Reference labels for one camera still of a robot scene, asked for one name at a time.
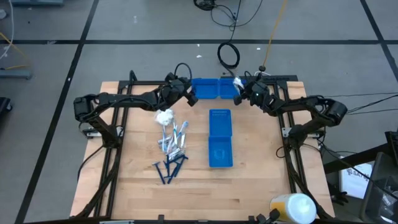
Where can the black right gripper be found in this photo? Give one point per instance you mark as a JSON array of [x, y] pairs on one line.
[[258, 93]]

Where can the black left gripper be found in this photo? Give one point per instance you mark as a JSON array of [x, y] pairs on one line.
[[175, 90]]

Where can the white plastic packet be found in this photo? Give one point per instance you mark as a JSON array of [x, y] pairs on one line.
[[238, 83], [164, 117]]

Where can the white blue toothbrush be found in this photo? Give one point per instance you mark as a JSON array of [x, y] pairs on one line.
[[184, 126]]

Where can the white teal toothbrush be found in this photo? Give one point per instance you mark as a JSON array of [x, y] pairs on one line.
[[174, 133]]

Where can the blue slotted plastic basket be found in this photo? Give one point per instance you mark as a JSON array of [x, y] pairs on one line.
[[220, 152], [205, 88], [227, 88], [220, 123]]

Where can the dark blue screws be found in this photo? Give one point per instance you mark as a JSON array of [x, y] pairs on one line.
[[174, 172]]

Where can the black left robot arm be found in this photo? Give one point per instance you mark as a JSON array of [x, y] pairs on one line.
[[130, 100]]

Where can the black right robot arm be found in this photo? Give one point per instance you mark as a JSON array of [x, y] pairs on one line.
[[298, 104]]

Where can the black round floor puck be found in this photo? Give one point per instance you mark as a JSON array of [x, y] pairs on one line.
[[263, 68]]

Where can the black irregular object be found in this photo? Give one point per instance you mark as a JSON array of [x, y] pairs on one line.
[[269, 216]]

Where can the small black table clamp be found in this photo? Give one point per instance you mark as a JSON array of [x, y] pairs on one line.
[[251, 219], [160, 218]]

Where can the white yellow cylindrical container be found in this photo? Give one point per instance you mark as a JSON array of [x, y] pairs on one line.
[[295, 208]]

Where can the black diagonal bar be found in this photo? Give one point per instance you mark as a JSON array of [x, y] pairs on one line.
[[357, 159]]

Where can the white printed box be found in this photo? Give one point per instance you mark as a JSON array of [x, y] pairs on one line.
[[354, 183]]

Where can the dark grey bin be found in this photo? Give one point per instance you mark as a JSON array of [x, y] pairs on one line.
[[379, 193]]

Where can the grey floor stand foot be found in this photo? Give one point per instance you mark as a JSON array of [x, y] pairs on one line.
[[15, 74]]

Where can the black caster object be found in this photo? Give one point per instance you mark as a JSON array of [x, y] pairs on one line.
[[3, 105]]

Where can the black aluminium table frame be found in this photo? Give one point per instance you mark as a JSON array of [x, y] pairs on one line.
[[140, 83]]

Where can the silver metal bracket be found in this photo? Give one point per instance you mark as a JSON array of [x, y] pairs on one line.
[[286, 132], [90, 133]]

